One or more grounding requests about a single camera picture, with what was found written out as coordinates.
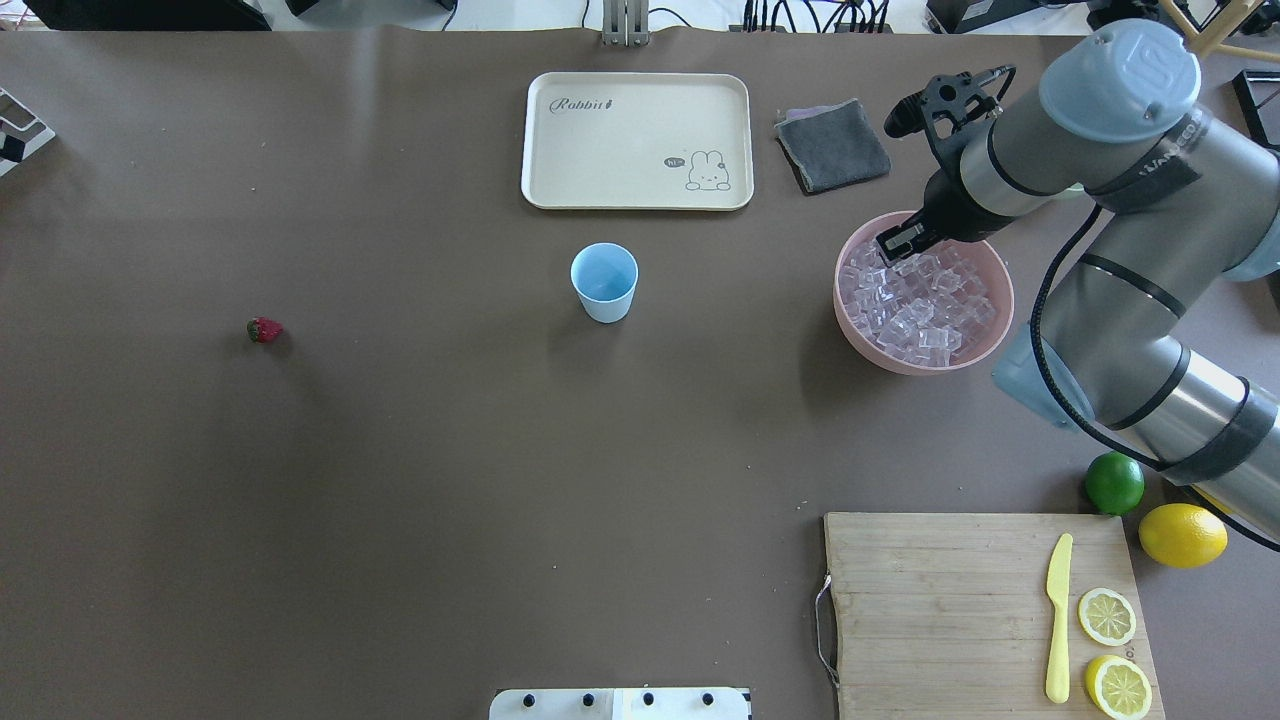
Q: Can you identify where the yellow plastic knife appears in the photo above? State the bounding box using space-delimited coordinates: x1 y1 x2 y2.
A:
1044 533 1074 705

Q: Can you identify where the grey folded cloth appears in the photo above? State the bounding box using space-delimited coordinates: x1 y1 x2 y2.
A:
774 97 892 195

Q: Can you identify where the wooden cutting board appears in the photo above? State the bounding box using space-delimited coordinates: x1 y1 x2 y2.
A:
823 512 1142 719

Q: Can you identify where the whole yellow lemon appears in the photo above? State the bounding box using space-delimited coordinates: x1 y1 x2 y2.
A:
1138 503 1229 569

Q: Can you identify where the wooden cup stand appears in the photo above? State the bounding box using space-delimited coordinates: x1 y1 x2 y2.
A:
1158 0 1279 64

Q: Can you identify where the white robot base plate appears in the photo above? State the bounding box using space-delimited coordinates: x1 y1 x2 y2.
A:
488 685 753 719

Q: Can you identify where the lemon half lower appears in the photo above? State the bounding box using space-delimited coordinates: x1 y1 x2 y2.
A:
1084 655 1155 719

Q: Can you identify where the lemon half upper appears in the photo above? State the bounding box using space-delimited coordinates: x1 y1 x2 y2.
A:
1076 587 1138 647

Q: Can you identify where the cream rabbit tray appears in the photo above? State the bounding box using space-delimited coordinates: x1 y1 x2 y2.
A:
521 72 755 211

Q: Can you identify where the pink bowl of ice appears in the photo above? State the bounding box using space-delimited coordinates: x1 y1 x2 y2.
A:
832 211 1014 375

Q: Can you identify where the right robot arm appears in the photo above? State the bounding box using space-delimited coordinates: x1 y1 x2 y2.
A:
877 19 1279 547

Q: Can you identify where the green lime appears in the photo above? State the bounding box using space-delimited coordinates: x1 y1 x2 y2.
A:
1084 451 1146 516

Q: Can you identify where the light blue plastic cup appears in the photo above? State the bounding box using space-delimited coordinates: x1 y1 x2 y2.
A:
570 243 639 324

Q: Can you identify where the red strawberry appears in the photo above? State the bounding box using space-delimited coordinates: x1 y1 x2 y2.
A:
246 316 284 345

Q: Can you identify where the lemon half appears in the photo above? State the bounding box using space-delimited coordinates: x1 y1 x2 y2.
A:
1084 655 1155 719
1076 587 1138 647

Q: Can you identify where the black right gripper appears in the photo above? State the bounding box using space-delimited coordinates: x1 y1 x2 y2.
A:
877 65 1018 263

